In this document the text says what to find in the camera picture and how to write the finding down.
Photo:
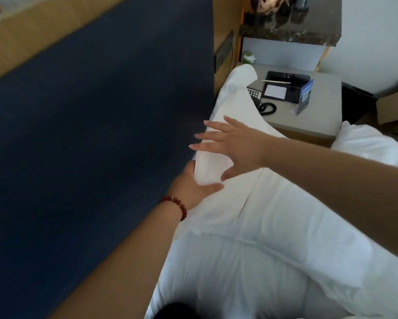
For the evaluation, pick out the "person's right hand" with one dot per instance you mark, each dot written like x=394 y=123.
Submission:
x=247 y=147

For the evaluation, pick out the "person's left hand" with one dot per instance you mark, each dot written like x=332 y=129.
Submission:
x=189 y=191

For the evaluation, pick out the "person's right middle finger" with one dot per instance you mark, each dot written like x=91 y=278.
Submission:
x=212 y=137

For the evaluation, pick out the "person's right little finger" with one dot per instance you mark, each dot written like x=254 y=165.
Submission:
x=236 y=122

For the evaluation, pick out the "person's left thumb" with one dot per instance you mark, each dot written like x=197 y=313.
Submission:
x=210 y=188

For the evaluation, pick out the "person's right thumb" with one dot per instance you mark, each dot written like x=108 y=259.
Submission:
x=230 y=172

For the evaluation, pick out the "person's right forearm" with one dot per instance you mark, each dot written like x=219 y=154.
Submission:
x=335 y=182

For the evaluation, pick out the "person's left forearm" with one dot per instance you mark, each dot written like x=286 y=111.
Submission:
x=125 y=265

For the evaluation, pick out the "white notepad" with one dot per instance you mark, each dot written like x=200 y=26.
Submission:
x=274 y=91

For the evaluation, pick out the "wooden pencil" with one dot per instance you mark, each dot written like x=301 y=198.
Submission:
x=275 y=82

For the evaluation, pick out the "green and white bottle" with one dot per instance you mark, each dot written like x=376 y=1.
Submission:
x=249 y=57

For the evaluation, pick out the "black desk telephone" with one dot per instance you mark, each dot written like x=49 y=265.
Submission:
x=287 y=77

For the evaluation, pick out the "blue folded card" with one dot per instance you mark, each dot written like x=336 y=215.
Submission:
x=305 y=96

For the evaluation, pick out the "beige bedside table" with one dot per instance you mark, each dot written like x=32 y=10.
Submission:
x=315 y=116

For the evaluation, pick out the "white duvet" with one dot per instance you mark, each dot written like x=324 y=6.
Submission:
x=225 y=279

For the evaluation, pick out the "dark marble shelf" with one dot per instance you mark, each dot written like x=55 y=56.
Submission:
x=292 y=28

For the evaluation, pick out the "navy blue padded headboard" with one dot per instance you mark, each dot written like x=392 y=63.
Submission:
x=85 y=146

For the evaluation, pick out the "crumpled white bedding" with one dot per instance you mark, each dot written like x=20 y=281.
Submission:
x=365 y=142

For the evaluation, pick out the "cardboard box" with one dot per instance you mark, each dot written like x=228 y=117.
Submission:
x=393 y=107

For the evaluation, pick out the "black wall switch panel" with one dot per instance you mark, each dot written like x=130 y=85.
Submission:
x=222 y=51

